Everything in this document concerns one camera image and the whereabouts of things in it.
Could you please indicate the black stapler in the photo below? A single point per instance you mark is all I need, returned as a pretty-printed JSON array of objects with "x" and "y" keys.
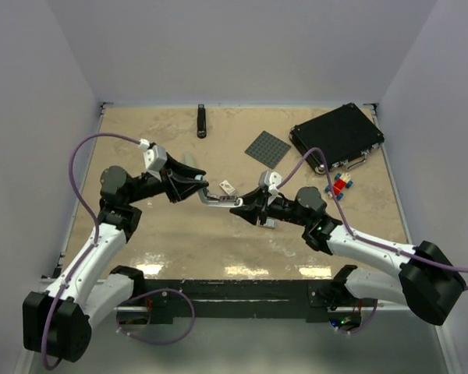
[{"x": 201, "y": 122}]

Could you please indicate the black carrying case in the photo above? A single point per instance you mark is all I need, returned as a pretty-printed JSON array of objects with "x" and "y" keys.
[{"x": 344, "y": 135}]

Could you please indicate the grey lego baseplate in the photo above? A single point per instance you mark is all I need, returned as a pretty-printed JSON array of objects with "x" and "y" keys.
[{"x": 267, "y": 149}]

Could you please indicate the red blue lego car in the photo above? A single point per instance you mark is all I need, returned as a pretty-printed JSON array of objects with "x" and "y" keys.
[{"x": 341, "y": 182}]

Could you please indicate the beige green stapler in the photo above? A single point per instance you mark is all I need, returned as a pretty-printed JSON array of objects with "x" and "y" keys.
[{"x": 189, "y": 160}]

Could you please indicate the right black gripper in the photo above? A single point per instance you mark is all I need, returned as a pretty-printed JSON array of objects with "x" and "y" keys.
[{"x": 255, "y": 206}]

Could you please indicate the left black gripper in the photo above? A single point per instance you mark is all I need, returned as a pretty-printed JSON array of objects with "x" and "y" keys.
[{"x": 174, "y": 185}]

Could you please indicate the grey staple tray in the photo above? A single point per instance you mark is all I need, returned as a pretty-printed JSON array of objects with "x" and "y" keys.
[{"x": 269, "y": 223}]

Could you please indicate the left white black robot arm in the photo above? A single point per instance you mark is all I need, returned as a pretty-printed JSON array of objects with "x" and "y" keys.
[{"x": 60, "y": 320}]

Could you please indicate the light blue stapler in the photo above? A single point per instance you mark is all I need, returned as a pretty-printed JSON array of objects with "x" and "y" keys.
[{"x": 213, "y": 200}]

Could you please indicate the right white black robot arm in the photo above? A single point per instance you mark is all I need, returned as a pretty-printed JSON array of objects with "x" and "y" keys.
[{"x": 417, "y": 276}]

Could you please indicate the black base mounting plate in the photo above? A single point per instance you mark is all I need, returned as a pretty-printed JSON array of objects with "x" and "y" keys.
[{"x": 169, "y": 304}]

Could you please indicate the aluminium front rail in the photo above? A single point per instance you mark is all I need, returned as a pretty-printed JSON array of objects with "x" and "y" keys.
[{"x": 418, "y": 295}]

